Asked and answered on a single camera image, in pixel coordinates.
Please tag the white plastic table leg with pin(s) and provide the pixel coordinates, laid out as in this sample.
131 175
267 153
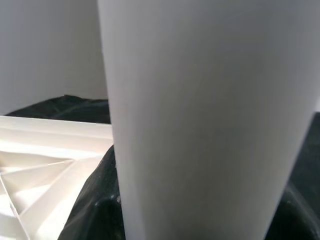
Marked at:
207 112

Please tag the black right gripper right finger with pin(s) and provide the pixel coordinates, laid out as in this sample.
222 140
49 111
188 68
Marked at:
300 220

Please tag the white plastic tabletop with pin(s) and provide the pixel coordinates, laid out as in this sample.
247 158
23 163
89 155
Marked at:
37 162

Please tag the black cloth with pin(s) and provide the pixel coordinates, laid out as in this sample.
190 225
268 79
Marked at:
62 107

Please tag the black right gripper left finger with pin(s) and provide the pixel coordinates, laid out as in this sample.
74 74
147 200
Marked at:
100 207

